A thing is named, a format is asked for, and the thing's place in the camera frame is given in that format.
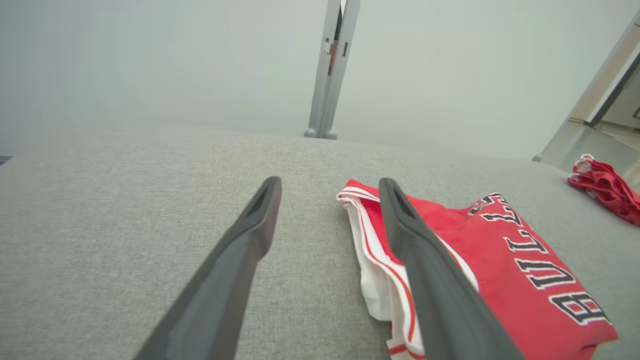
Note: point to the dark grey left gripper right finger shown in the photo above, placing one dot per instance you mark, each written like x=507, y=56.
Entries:
x=440, y=290

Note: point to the grey door frame post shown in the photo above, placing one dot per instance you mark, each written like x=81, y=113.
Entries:
x=342, y=75
x=320, y=90

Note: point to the red Bulls basketball jersey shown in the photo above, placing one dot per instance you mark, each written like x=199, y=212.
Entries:
x=515, y=300

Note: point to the silver corner partition frame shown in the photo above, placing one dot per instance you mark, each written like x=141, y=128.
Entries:
x=575, y=145

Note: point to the red white-striped basketball shorts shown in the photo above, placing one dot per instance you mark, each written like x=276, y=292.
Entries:
x=607, y=187

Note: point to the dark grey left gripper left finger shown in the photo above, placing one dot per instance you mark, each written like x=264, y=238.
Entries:
x=225, y=280

